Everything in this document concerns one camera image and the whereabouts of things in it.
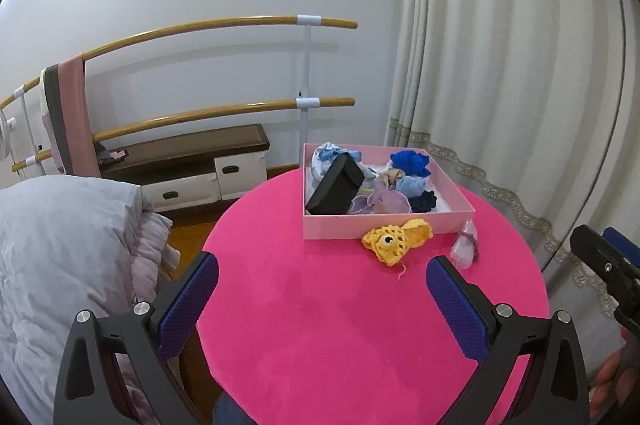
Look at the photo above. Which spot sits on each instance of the white fabric bundle blue ribbon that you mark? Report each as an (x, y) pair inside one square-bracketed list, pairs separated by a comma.
[(322, 160)]

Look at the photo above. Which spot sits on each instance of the person's right hand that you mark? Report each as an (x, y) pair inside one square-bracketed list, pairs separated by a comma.
[(606, 377)]

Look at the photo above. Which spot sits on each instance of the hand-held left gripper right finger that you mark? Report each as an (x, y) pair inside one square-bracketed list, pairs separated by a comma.
[(455, 305)]

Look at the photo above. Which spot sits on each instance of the pink cardboard box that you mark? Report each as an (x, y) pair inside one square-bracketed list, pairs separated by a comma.
[(340, 227)]

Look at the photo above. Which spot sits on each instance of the grey towel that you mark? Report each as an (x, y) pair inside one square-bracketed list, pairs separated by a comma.
[(52, 115)]

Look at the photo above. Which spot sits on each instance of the wooden barre rail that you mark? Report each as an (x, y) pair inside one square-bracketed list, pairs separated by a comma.
[(200, 112), (200, 25)]

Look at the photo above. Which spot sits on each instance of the dark blue clothing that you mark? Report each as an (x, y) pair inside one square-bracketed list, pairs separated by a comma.
[(230, 412)]

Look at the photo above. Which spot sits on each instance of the pink towel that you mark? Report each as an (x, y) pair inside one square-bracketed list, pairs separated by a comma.
[(80, 115)]

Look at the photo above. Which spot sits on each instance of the clear plastic bag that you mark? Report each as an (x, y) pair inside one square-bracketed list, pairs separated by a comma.
[(462, 252)]

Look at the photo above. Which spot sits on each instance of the navy scrunchie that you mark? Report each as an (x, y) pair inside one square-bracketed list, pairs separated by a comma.
[(424, 201)]

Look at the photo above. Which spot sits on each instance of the white cabinet drawer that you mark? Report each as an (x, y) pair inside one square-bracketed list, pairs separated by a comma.
[(240, 175), (182, 192)]

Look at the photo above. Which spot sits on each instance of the yellow crochet piece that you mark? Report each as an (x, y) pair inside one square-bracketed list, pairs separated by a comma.
[(387, 245)]

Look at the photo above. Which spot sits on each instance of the small pink object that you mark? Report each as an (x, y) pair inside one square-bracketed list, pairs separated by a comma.
[(117, 153)]

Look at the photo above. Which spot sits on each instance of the dark wooden low cabinet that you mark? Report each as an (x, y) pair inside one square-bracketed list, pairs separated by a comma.
[(200, 145)]

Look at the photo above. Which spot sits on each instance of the white paper sheet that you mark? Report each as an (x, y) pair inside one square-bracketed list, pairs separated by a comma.
[(446, 200)]

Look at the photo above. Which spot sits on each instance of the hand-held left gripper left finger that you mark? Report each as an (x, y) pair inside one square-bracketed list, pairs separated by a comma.
[(190, 300)]

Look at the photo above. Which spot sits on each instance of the white round device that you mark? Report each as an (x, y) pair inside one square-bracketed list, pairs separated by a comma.
[(4, 135)]

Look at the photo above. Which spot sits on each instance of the beige scrunchie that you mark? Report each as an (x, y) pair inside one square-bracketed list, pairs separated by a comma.
[(390, 176)]

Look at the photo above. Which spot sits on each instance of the black leather pouch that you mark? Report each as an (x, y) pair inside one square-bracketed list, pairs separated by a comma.
[(332, 190)]

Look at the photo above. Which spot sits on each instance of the royal blue fleece cloth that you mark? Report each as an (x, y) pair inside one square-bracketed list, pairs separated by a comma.
[(410, 161)]

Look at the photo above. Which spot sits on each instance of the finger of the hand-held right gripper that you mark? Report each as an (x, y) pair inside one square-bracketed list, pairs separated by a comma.
[(625, 240), (600, 257)]

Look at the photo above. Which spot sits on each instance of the cream curtain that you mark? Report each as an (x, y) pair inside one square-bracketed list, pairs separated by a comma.
[(500, 55)]

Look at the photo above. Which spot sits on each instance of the grey quilt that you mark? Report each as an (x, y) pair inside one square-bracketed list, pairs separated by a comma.
[(60, 255)]

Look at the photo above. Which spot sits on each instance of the light blue fleece cloth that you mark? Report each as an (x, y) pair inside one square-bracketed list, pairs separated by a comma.
[(411, 186)]

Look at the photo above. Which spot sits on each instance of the white barre post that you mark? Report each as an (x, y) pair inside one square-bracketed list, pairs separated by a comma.
[(27, 125), (305, 65)]

